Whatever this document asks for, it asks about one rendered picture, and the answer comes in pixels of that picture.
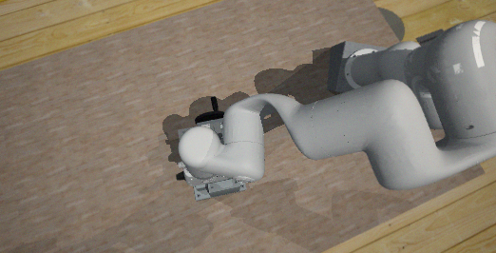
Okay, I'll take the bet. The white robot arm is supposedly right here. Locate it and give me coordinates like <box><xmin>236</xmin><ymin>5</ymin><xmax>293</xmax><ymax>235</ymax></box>
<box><xmin>178</xmin><ymin>19</ymin><xmax>496</xmax><ymax>190</ymax></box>

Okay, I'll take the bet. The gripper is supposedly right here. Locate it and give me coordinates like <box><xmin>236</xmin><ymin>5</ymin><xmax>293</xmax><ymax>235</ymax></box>
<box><xmin>176</xmin><ymin>168</ymin><xmax>229</xmax><ymax>186</ymax></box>

